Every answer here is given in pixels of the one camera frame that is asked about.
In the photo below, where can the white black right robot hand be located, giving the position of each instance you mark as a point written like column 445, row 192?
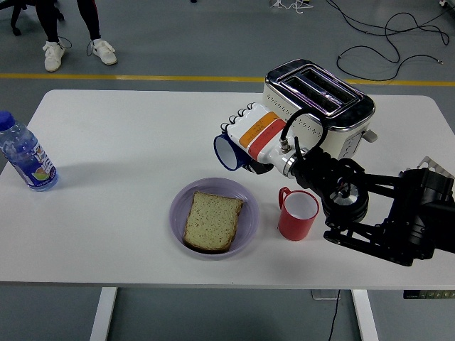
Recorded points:
column 261, row 135

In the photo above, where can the blue enamel cup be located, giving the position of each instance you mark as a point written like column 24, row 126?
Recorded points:
column 224, row 151

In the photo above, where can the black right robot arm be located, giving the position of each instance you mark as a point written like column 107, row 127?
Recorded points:
column 409, row 213

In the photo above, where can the red enamel cup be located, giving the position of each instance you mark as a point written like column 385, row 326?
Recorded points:
column 295, row 227

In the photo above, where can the toast bread slice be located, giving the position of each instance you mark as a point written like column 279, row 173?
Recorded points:
column 211, row 222

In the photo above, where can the cream chrome toaster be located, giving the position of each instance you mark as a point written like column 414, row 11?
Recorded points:
column 277, row 100

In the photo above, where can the lilac round plate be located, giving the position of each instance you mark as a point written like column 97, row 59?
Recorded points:
column 249, row 213

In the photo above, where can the steel toast rack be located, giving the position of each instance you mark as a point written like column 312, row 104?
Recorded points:
column 428, row 161

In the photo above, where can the white table leg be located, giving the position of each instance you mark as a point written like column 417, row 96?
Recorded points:
column 366, row 316
column 103, row 316

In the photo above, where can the person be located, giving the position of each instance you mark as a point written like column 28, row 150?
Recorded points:
column 53, row 58

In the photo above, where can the table height control panel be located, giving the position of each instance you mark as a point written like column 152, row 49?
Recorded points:
column 430, row 294

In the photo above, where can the clear blue-capped drink bottle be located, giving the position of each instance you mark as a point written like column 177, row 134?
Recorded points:
column 28, row 160

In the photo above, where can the black office chair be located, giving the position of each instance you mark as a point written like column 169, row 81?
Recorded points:
column 15, row 21

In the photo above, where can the grey under-table bracket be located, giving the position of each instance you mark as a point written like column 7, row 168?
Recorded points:
column 323, row 295

